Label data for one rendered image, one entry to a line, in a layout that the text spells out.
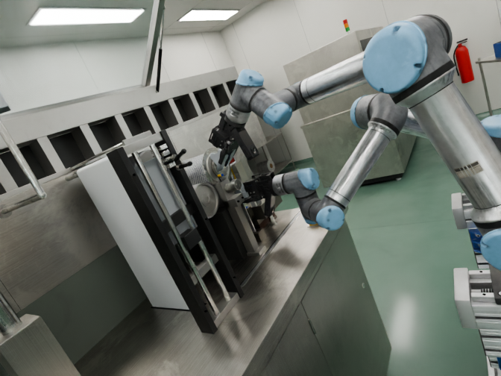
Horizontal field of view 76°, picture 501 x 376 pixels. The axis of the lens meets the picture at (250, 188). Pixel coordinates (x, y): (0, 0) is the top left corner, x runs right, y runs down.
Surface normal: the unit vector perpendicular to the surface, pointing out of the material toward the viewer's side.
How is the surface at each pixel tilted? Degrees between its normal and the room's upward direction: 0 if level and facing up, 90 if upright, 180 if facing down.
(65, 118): 90
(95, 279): 90
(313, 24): 90
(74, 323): 90
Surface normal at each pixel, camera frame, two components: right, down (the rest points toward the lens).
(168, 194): 0.78, -0.18
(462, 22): -0.50, 0.42
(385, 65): -0.75, 0.33
